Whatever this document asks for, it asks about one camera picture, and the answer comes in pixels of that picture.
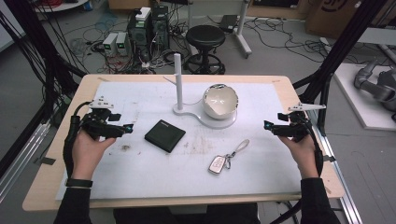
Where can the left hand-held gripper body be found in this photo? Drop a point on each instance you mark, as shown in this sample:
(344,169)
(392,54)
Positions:
(99,123)

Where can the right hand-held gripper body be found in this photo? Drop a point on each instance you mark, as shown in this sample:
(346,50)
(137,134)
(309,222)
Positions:
(294,126)

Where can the person's right hand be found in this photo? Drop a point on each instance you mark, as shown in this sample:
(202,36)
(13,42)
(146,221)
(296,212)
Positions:
(301,157)

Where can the person's left hand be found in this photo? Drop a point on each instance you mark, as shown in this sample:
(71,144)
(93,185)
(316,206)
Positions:
(89,155)

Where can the black square wallet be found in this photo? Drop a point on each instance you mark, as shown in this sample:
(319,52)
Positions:
(165,136)

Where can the white table mat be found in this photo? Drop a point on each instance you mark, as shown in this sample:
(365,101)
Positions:
(155,174)

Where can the white eggshell-shaped bowl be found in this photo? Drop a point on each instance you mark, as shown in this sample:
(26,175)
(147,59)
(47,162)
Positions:
(220,101)

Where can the black wristband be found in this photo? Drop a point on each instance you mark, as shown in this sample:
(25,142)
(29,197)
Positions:
(79,183)

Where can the white floor platform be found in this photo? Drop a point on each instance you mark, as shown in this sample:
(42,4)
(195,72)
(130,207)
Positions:
(351,99)

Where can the white stand with pole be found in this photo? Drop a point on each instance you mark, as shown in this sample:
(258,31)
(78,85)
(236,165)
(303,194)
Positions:
(179,81)

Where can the small white device box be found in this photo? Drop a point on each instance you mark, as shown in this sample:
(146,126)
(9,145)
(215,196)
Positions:
(121,42)
(109,43)

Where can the black computer tower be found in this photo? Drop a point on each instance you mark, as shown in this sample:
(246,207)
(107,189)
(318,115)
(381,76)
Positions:
(161,28)
(138,34)

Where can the white desk leg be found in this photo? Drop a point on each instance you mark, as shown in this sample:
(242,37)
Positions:
(243,31)

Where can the black round stool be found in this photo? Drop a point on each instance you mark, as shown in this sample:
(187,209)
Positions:
(205,37)

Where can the brown cardboard box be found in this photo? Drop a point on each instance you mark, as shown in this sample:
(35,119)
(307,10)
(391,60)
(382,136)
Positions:
(330,15)

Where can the aluminium rail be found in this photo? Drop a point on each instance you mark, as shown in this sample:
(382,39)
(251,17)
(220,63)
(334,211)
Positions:
(341,186)
(18,168)

